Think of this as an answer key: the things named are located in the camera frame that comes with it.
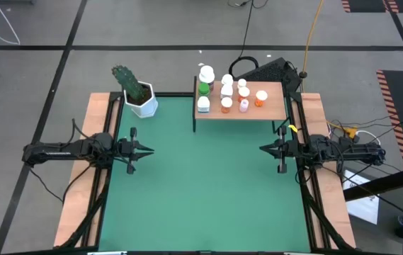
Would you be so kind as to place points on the black overhead beam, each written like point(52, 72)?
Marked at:
point(381, 184)

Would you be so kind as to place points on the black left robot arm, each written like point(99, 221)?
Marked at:
point(59, 153)

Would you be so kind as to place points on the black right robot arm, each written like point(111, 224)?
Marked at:
point(357, 154)

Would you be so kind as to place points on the large bottle wide white cap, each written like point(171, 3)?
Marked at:
point(207, 74)

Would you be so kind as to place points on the monitor with white screen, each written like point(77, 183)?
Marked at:
point(362, 205)

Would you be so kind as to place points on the wooden shelf with black legs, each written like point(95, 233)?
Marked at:
point(275, 110)

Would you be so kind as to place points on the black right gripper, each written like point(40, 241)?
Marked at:
point(288, 150)

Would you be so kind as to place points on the yellow tag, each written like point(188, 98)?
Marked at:
point(292, 128)

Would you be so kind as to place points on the green-capped bottle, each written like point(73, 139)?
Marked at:
point(203, 88)

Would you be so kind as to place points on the white hexagonal plant pot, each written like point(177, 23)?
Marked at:
point(148, 108)

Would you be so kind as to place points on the green cactus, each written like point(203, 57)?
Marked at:
point(128, 83)

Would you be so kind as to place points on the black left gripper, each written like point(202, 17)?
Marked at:
point(127, 150)

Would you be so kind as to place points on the black aluminium table frame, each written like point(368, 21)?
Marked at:
point(173, 94)

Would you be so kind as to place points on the black round knob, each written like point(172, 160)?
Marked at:
point(303, 74)

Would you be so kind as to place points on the yellow power strip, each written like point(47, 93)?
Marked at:
point(350, 132)

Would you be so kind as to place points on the wooden table side board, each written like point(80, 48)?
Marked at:
point(75, 212)
point(335, 219)

